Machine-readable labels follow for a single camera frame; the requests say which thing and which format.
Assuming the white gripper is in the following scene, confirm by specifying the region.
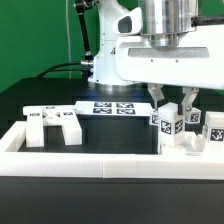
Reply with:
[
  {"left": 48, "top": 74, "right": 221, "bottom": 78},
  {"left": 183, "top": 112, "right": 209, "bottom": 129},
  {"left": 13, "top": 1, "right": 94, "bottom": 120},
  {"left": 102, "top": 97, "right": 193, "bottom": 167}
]
[{"left": 113, "top": 6, "right": 224, "bottom": 115}]

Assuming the white chair seat piece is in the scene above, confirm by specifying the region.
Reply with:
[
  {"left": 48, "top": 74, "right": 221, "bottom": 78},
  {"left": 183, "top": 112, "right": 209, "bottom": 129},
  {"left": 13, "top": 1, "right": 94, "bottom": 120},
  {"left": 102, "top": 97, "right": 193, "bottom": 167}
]
[{"left": 158, "top": 131, "right": 224, "bottom": 157}]

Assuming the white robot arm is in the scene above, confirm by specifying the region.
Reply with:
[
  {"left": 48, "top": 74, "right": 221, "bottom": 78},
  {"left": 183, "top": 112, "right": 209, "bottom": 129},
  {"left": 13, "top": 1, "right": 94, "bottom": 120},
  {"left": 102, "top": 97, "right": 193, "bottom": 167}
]
[{"left": 89, "top": 0, "right": 224, "bottom": 114}]

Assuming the white chair back piece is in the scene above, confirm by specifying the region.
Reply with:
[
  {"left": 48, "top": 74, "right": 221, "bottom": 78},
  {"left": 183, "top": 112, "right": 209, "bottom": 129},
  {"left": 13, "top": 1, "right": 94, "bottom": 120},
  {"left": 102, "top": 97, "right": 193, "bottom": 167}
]
[{"left": 23, "top": 105, "right": 82, "bottom": 147}]

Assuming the white U-shaped fence frame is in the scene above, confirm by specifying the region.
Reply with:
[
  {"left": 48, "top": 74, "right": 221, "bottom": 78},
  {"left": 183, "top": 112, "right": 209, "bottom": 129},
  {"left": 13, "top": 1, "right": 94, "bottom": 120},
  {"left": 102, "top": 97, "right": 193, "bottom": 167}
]
[{"left": 0, "top": 121, "right": 224, "bottom": 180}]

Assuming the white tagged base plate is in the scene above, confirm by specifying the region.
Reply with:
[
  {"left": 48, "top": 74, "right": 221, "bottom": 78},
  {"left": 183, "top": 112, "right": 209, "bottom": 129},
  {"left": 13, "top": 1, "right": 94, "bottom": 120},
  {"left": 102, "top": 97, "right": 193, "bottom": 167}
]
[{"left": 75, "top": 101, "right": 153, "bottom": 117}]

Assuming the black cable on table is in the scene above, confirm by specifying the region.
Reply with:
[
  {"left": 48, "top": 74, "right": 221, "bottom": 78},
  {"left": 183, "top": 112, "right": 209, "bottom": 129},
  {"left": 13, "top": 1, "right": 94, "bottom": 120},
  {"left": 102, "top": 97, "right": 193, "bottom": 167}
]
[{"left": 36, "top": 62, "right": 93, "bottom": 79}]

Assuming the black hose behind robot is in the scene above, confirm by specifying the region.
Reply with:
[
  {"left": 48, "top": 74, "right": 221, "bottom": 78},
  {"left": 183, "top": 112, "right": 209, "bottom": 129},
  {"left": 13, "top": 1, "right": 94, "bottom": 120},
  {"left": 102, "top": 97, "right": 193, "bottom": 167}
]
[{"left": 73, "top": 0, "right": 98, "bottom": 68}]

